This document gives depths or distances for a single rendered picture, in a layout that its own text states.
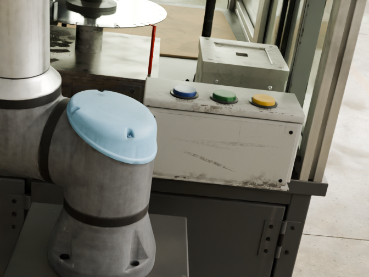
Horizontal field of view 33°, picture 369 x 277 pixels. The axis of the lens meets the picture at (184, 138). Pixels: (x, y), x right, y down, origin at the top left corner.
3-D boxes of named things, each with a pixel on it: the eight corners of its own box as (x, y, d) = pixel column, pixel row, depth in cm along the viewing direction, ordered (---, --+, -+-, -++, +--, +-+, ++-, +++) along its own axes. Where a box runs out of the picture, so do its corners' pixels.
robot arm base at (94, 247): (153, 293, 83) (161, 231, 79) (38, 283, 82) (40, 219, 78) (155, 230, 97) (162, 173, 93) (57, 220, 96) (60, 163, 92)
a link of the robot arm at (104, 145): (131, 228, 79) (141, 131, 73) (35, 200, 82) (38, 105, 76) (163, 187, 89) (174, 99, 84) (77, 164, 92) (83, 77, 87)
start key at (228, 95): (233, 100, 112) (235, 90, 112) (235, 109, 109) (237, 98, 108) (211, 98, 112) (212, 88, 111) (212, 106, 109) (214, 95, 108)
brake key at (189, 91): (194, 96, 112) (196, 86, 111) (195, 105, 108) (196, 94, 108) (172, 94, 112) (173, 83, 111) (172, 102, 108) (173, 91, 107)
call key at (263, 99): (271, 105, 113) (273, 94, 112) (274, 114, 109) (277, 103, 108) (249, 103, 113) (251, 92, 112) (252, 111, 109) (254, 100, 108)
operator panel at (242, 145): (279, 164, 124) (295, 93, 117) (289, 192, 114) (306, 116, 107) (138, 149, 122) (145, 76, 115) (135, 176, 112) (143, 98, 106)
